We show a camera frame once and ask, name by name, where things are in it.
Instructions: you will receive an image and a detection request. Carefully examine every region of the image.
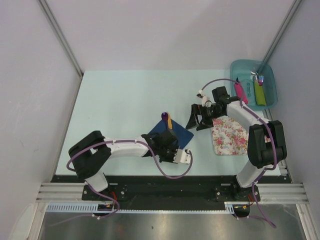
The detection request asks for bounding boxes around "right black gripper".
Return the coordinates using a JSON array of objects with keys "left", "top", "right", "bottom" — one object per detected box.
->
[{"left": 186, "top": 103, "right": 224, "bottom": 131}]

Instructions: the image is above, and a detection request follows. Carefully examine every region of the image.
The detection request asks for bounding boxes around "dark blue paper napkin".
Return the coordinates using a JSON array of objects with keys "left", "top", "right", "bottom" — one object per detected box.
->
[{"left": 149, "top": 120, "right": 194, "bottom": 149}]

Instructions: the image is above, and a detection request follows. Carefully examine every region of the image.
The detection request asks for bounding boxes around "gold knife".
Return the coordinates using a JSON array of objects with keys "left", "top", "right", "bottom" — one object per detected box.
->
[{"left": 167, "top": 113, "right": 173, "bottom": 130}]

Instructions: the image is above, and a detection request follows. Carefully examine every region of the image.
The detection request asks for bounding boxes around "purple spoon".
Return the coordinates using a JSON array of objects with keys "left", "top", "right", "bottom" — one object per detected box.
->
[{"left": 161, "top": 112, "right": 168, "bottom": 129}]

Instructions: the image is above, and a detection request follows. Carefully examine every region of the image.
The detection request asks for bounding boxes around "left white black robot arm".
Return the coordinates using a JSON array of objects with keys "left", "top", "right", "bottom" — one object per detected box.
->
[{"left": 66, "top": 129, "right": 181, "bottom": 200}]

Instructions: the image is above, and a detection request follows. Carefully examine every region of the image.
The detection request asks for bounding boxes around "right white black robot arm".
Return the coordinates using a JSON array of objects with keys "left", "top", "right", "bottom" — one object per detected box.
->
[{"left": 186, "top": 86, "right": 287, "bottom": 201}]

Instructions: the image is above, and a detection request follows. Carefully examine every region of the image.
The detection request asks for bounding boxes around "green rolled napkin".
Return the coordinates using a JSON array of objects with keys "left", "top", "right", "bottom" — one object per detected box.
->
[{"left": 254, "top": 81, "right": 267, "bottom": 106}]

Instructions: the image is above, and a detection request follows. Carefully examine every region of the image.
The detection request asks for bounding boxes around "floral cloth mat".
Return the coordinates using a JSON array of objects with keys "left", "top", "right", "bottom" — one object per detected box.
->
[{"left": 211, "top": 117, "right": 249, "bottom": 156}]

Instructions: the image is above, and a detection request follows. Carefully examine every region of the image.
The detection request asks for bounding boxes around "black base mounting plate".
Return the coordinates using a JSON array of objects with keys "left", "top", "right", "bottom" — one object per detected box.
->
[{"left": 51, "top": 174, "right": 292, "bottom": 211}]

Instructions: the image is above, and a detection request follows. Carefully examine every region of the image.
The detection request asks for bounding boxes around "teal plastic bin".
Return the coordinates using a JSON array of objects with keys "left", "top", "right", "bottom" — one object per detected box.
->
[{"left": 230, "top": 59, "right": 278, "bottom": 111}]

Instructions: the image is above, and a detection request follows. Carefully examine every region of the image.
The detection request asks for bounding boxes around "iridescent fork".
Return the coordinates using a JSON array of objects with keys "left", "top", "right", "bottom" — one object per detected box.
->
[{"left": 256, "top": 75, "right": 265, "bottom": 87}]

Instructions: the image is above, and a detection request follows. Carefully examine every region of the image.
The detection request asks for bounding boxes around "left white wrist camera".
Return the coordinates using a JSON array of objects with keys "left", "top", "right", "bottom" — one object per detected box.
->
[{"left": 173, "top": 149, "right": 192, "bottom": 165}]

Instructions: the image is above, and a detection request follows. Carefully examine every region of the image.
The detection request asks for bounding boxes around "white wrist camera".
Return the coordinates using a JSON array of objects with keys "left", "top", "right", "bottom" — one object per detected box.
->
[
  {"left": 196, "top": 90, "right": 212, "bottom": 107},
  {"left": 173, "top": 149, "right": 192, "bottom": 165}
]

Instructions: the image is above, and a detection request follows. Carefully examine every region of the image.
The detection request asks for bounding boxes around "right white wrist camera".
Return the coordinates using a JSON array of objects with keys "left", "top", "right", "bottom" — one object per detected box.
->
[{"left": 196, "top": 90, "right": 212, "bottom": 107}]

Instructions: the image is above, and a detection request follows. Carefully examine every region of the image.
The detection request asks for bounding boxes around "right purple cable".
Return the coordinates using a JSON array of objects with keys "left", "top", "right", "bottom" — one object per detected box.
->
[{"left": 201, "top": 77, "right": 278, "bottom": 229}]

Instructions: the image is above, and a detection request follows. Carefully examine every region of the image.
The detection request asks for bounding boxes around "white slotted cable duct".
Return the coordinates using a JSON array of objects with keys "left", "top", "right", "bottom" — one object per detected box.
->
[{"left": 46, "top": 202, "right": 236, "bottom": 215}]

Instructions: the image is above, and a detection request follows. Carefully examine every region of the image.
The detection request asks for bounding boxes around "aluminium rail frame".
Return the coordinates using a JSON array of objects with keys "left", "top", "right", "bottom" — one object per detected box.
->
[{"left": 36, "top": 109, "right": 311, "bottom": 240}]

